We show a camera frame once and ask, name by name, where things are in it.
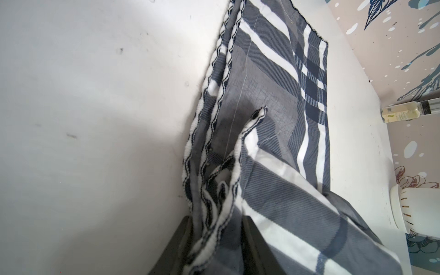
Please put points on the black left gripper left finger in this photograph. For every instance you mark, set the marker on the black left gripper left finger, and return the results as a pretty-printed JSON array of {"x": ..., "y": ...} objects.
[{"x": 172, "y": 260}]

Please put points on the small glass spice bottle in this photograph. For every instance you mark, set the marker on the small glass spice bottle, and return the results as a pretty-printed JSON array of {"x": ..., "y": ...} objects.
[{"x": 410, "y": 110}]

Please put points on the white utensil cup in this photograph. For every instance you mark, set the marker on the white utensil cup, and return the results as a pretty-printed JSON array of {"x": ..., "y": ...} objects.
[{"x": 416, "y": 210}]

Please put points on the grey plaid pillowcase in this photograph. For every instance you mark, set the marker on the grey plaid pillowcase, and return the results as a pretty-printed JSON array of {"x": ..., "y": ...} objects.
[{"x": 259, "y": 148}]

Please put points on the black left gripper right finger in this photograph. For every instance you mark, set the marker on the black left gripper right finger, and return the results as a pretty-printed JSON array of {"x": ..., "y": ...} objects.
[{"x": 257, "y": 256}]

